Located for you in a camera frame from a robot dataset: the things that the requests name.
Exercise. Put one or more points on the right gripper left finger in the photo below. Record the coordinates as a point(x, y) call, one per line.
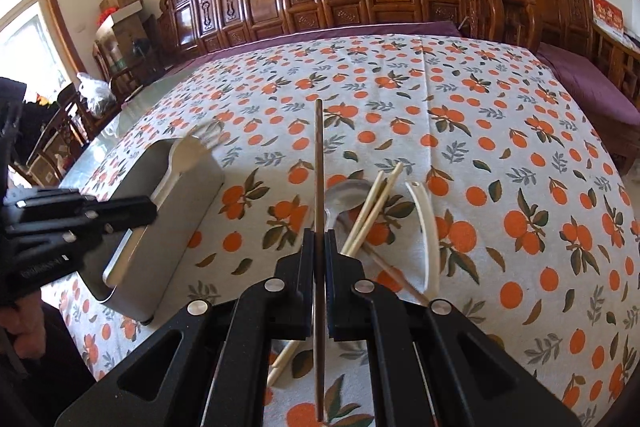
point(294, 302)

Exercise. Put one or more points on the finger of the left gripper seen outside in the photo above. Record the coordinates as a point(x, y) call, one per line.
point(121, 214)

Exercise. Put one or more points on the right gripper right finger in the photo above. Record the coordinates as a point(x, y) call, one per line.
point(346, 314)

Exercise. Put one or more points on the light bamboo chopstick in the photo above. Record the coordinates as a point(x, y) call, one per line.
point(372, 197)
point(389, 183)

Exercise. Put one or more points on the white plastic spoon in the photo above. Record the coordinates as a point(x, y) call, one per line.
point(428, 226)

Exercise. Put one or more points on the dark brown chopstick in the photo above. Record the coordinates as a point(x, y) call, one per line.
point(319, 263)

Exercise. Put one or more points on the steel spoon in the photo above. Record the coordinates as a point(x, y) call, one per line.
point(342, 197)

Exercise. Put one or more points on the left hand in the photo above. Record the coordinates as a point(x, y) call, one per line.
point(25, 323)

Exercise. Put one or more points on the metal rectangular tray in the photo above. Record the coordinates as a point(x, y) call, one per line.
point(130, 272)

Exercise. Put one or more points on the wooden chair at left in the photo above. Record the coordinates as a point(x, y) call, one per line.
point(53, 137)

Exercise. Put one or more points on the orange print tablecloth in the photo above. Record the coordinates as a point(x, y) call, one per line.
point(536, 229)

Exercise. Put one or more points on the cardboard boxes stack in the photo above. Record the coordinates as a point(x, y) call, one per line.
point(120, 34)

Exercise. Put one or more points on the wooden armchair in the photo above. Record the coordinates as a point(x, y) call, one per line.
point(516, 22)

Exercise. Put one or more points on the red card on bench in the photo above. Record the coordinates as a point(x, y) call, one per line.
point(609, 17)

